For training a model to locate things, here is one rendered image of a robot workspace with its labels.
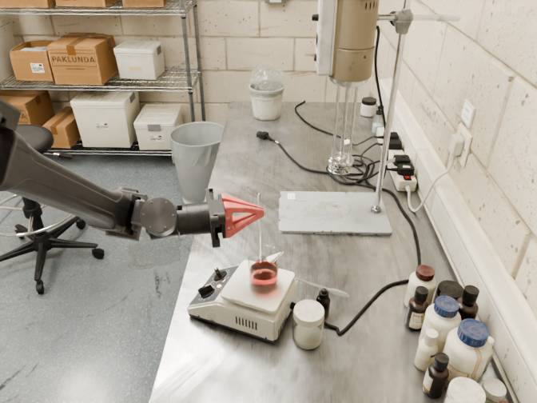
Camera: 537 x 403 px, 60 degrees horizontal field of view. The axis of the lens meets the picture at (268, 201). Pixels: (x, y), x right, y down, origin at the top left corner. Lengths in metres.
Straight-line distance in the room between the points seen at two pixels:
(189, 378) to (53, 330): 1.31
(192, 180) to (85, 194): 1.92
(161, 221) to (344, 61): 0.57
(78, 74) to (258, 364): 2.42
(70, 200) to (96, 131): 2.56
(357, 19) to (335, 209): 0.52
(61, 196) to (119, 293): 1.63
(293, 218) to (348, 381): 0.51
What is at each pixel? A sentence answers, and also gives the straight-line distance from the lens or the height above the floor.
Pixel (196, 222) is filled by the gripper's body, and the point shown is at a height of 1.02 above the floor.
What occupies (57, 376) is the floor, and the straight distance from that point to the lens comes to 2.00.
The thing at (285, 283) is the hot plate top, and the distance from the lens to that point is 0.94.
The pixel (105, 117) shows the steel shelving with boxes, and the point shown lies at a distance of 3.12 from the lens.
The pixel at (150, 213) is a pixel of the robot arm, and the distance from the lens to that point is 0.74.
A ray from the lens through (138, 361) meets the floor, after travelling 1.94.
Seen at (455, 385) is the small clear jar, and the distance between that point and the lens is 0.87.
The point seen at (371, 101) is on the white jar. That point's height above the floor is 0.81.
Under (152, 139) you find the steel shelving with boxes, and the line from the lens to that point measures 3.07.
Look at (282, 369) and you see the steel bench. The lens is 0.91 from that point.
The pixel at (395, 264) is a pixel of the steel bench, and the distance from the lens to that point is 1.16.
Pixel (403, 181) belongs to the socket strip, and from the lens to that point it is 1.43.
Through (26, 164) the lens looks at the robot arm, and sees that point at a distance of 0.55.
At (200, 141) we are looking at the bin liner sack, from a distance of 2.75.
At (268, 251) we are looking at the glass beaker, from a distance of 0.91.
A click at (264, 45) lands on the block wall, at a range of 3.19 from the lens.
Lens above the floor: 1.48
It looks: 33 degrees down
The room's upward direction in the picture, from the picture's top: straight up
